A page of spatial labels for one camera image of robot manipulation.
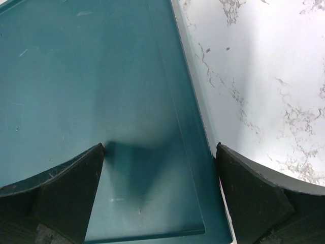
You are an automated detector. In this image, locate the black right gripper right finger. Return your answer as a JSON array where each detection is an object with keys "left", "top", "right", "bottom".
[{"left": 215, "top": 143, "right": 324, "bottom": 243}]

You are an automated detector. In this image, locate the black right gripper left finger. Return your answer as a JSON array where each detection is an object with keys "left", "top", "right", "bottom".
[{"left": 1, "top": 143, "right": 105, "bottom": 243}]

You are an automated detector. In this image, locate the teal drawer organizer box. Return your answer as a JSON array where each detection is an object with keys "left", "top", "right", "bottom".
[{"left": 1, "top": 1, "right": 232, "bottom": 243}]

